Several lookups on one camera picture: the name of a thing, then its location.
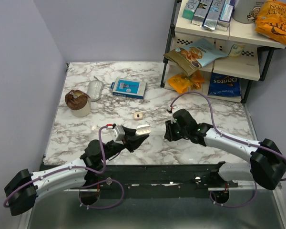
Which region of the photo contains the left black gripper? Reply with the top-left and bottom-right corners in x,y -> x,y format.
101,126 -> 149,162

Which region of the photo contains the white earbud charging case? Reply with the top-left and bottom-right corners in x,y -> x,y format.
135,125 -> 151,136

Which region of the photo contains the beige earbud charging case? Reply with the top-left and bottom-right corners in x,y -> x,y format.
133,112 -> 143,120

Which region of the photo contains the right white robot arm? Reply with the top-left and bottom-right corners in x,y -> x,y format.
164,109 -> 286,190

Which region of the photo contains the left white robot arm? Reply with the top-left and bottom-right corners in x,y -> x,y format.
3,124 -> 151,216

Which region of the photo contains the orange snack bag lower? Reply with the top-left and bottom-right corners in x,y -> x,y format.
167,70 -> 204,94

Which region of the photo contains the blue Harry's razor box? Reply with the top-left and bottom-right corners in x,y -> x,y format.
111,78 -> 147,99

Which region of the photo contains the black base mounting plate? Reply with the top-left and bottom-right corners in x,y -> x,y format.
69,163 -> 239,200

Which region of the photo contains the blue Doritos bag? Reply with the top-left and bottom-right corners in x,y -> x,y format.
208,73 -> 241,97

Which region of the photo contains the gold blue snack bag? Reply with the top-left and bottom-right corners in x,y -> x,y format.
164,38 -> 228,76

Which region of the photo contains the teal toothpaste box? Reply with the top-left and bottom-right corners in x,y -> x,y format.
182,0 -> 200,20

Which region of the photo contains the orange kettle chips bag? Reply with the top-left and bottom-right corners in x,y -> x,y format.
255,0 -> 286,45

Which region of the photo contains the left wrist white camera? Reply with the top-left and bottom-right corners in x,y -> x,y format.
107,124 -> 125,143

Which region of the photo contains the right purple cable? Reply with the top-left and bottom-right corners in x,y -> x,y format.
167,91 -> 286,208

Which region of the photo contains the purple cable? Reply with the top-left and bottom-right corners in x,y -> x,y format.
3,123 -> 124,209
167,91 -> 286,208

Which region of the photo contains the black frame shelf rack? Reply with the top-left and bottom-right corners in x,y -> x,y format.
165,0 -> 286,104

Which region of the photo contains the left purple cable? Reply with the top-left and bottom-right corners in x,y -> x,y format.
3,123 -> 124,209

